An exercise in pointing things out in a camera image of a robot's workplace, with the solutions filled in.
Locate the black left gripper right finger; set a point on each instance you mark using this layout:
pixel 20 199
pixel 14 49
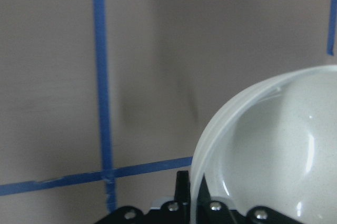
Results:
pixel 203 203

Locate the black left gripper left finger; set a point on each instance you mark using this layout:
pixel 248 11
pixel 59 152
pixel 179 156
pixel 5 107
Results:
pixel 182 195

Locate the white ceramic bowl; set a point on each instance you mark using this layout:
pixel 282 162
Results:
pixel 274 145

